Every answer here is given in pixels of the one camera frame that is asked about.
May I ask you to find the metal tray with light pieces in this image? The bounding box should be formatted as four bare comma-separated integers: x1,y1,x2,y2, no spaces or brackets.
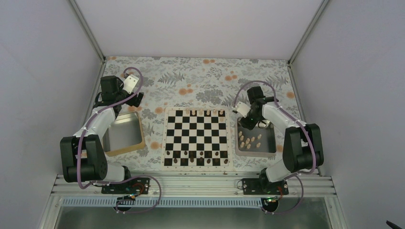
235,118,277,158

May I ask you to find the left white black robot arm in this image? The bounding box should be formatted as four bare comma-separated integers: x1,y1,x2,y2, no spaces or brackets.
60,74,143,193

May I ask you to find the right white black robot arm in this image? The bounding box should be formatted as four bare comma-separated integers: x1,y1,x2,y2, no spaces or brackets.
235,86,324,194

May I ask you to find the empty metal tray wooden rim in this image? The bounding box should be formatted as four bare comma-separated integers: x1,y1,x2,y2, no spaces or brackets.
103,112,146,157

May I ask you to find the floral patterned table mat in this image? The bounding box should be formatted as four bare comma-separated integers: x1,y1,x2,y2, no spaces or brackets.
104,56,301,171

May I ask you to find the black white chessboard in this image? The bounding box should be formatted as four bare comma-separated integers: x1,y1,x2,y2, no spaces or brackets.
161,107,234,172

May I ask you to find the dark piece row one left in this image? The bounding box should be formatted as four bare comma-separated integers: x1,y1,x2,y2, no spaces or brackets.
181,158,188,166

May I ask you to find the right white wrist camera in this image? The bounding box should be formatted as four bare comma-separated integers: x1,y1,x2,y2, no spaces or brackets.
234,102,251,117

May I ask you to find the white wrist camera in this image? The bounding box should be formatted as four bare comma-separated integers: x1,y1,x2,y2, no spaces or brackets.
234,102,251,117
123,74,139,94

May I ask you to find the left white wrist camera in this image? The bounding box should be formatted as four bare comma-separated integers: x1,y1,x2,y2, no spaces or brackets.
123,74,139,94

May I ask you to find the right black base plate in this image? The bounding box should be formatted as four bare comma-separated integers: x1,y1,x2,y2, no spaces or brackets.
238,178,289,195

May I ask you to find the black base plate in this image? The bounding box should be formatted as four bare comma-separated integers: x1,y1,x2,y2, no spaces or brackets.
101,177,150,195
238,178,289,195

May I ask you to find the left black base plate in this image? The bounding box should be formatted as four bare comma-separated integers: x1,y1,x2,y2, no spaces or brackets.
101,177,150,195

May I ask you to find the aluminium rail frame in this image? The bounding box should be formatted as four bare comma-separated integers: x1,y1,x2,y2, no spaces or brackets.
51,175,337,198

